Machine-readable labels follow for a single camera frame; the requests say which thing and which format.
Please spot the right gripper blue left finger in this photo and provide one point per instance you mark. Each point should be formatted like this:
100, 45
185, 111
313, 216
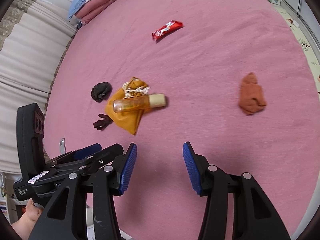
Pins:
126, 167

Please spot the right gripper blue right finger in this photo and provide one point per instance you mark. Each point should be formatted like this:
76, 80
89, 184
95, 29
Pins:
193, 167

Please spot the person's left hand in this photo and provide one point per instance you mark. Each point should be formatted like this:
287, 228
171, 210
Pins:
24, 226

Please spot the small clear silver item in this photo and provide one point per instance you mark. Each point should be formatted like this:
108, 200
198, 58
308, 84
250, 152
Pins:
62, 146

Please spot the mustard yellow pouch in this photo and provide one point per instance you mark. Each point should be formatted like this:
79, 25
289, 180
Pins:
128, 121

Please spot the dark maroon small cloth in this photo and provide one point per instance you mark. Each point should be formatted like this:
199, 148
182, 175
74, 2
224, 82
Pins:
103, 122

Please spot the gold amber bottle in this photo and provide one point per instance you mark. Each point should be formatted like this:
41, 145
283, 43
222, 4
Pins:
139, 103

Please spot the black rolled sock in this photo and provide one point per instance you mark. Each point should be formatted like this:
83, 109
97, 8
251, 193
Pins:
101, 91

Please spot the rust brown sock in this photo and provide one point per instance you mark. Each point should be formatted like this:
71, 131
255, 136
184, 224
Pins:
251, 95

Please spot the pink bed sheet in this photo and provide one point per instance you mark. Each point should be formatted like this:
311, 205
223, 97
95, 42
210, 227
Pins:
199, 68

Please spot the red candy bar wrapper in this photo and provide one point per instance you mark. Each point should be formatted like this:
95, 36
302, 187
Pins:
167, 29

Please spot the beige curtain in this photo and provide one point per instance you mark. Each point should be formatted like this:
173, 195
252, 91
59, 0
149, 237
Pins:
34, 35

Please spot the patterned cream floor mat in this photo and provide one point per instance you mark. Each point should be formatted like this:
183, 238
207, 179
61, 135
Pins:
306, 42

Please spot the pink folded blanket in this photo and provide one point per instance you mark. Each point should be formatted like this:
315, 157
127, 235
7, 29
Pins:
92, 9

